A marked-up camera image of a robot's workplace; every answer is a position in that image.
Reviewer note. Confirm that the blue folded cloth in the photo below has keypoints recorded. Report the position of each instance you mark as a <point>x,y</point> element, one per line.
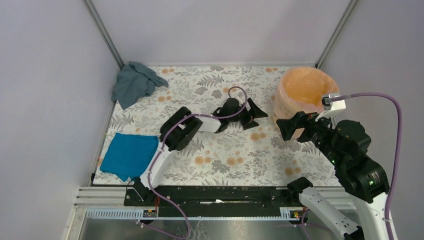
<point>129,155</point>

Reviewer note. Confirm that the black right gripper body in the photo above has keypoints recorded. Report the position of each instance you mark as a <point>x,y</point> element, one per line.
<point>318,132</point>

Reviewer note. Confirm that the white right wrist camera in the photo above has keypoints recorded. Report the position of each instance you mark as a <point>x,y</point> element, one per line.
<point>331,107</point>

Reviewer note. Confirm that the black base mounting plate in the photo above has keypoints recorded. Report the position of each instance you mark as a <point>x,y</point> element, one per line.
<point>212,201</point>

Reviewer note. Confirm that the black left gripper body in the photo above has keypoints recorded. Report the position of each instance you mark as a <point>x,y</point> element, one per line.
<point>243,116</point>

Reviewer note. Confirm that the pink plastic trash bag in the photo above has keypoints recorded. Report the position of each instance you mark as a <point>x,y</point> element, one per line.
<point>284,107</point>

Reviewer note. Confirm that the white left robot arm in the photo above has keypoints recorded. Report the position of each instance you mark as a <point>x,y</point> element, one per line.
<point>177,132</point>

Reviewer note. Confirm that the yellow trash bin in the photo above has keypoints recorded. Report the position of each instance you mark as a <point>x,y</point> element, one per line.
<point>307,85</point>

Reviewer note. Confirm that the floral patterned table mat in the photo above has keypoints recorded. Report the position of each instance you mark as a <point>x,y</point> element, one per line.
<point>234,157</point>

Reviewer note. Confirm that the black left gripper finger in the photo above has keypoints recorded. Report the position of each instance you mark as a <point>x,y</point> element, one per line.
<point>249,123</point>
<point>255,112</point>

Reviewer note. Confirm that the grey crumpled cloth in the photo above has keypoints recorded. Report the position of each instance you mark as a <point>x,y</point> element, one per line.
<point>135,81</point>

